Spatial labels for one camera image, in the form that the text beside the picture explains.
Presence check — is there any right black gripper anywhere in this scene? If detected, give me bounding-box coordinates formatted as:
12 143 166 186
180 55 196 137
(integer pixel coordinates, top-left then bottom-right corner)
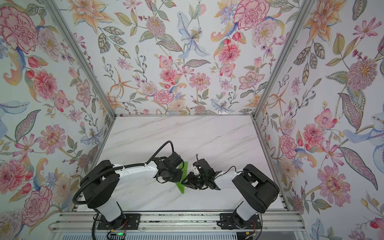
182 172 208 189

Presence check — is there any green square paper sheet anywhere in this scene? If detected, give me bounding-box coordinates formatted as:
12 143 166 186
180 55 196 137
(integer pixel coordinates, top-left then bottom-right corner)
176 162 188 195

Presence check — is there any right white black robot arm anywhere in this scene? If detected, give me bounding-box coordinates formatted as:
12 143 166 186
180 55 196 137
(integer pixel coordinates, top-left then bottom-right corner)
181 159 280 222

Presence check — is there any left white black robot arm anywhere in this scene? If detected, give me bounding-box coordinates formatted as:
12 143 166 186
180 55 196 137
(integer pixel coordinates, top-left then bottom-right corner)
72 152 185 224

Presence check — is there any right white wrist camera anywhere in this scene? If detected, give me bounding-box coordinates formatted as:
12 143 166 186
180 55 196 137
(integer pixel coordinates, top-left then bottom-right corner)
192 166 200 176

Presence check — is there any left black corrugated cable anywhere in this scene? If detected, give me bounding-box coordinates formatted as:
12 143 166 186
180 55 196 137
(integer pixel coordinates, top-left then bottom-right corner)
145 140 175 166

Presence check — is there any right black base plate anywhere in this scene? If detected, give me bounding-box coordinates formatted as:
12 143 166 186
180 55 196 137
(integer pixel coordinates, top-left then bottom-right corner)
217 213 262 230

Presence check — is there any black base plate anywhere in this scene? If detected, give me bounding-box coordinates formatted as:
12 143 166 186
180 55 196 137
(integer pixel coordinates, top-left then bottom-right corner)
217 213 262 230
97 214 141 231

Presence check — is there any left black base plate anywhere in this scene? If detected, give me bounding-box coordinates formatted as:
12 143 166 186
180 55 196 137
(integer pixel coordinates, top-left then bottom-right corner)
97 214 141 231

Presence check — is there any white perforated cable tray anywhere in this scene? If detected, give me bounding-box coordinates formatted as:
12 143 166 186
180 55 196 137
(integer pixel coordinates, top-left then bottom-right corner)
59 232 241 240

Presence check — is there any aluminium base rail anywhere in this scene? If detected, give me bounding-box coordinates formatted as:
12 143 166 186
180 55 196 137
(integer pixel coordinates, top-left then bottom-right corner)
49 211 305 233

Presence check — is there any right aluminium corner post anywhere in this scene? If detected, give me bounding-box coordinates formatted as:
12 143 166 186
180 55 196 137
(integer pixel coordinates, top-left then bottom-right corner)
252 1 315 121

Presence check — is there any aluminium corner post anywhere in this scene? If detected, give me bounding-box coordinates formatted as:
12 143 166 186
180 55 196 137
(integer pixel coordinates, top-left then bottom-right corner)
252 1 315 121
42 0 117 121

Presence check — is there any left aluminium corner post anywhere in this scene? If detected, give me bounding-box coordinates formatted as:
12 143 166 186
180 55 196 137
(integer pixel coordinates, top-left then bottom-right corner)
42 0 117 121

